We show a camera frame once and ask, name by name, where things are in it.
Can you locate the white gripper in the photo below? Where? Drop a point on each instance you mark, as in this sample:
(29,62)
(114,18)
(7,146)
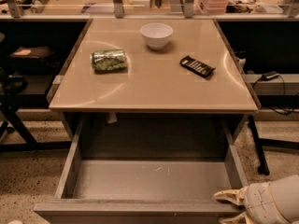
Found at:
(257,200)

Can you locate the grey top drawer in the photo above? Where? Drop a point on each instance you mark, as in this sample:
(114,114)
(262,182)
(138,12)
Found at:
(146,169)

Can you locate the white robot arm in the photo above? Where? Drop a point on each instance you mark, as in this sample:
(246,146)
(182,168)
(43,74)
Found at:
(285,192)

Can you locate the grey drawer cabinet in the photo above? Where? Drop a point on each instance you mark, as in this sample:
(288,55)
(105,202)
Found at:
(154,83)

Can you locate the black table leg right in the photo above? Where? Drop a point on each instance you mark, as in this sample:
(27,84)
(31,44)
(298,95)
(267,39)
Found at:
(263,167)

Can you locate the black power adapter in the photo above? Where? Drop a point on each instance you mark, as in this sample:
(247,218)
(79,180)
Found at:
(269,75)

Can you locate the black snack bar wrapper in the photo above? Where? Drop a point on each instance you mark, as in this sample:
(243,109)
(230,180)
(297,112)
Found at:
(197,67)

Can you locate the white ceramic bowl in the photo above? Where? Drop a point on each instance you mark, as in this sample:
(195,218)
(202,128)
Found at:
(156,35)

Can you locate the green crushed soda can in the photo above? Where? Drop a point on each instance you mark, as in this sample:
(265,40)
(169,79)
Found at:
(109,60)

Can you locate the white shoe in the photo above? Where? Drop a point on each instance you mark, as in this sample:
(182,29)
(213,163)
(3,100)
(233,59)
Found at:
(15,222)

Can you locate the metal cylinder on shelf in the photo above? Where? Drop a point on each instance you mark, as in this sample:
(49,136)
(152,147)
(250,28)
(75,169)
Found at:
(38,6)

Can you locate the black table frame left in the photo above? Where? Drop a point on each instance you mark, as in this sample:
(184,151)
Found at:
(30,144)

